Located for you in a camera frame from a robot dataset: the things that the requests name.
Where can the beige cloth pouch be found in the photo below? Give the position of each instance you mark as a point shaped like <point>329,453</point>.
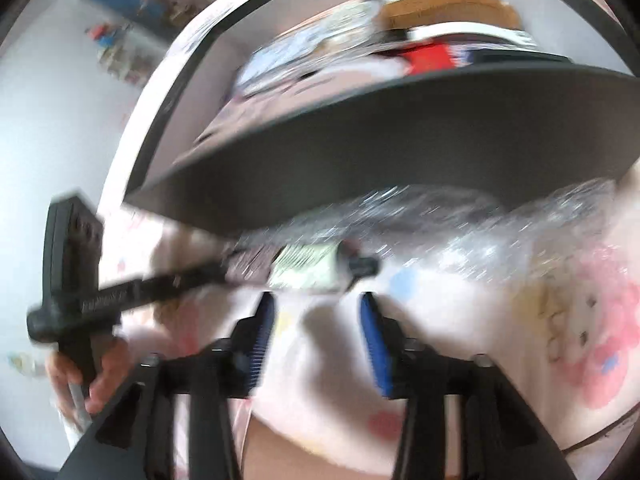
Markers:
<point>300,95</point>

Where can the person's left hand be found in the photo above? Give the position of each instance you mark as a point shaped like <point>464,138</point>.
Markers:
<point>107,365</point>

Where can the black cardboard box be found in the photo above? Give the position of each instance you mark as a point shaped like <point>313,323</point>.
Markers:
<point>400,135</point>

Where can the pink printed blanket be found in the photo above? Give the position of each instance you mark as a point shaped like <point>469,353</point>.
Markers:
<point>550,310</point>

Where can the white wristband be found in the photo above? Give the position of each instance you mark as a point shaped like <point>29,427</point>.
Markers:
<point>465,34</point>

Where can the bubble wrap sheet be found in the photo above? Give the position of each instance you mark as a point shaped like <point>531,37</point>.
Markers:
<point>475,230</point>

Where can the blue and white packet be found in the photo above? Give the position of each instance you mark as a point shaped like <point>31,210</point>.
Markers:
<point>475,55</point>

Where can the clear plastic packet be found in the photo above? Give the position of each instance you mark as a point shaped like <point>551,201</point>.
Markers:
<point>280,60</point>

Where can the white storage shelf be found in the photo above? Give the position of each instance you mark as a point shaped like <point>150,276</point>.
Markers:
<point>120,55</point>

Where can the wooden comb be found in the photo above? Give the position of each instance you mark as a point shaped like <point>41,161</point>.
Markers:
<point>450,10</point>

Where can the brown snack bar packet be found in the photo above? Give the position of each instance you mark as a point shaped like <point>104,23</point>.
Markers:
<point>305,265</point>

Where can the red packet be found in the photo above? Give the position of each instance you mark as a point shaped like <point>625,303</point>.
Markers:
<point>430,57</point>

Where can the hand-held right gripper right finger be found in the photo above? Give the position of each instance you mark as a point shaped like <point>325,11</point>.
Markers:
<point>375,345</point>

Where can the red and blue toy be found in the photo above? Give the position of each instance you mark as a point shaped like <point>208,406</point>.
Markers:
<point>102,31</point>

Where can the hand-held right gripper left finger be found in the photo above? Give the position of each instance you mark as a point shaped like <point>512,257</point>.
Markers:
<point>260,340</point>

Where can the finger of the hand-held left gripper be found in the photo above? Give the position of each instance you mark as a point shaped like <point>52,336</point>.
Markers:
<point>362,266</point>
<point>170,285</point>

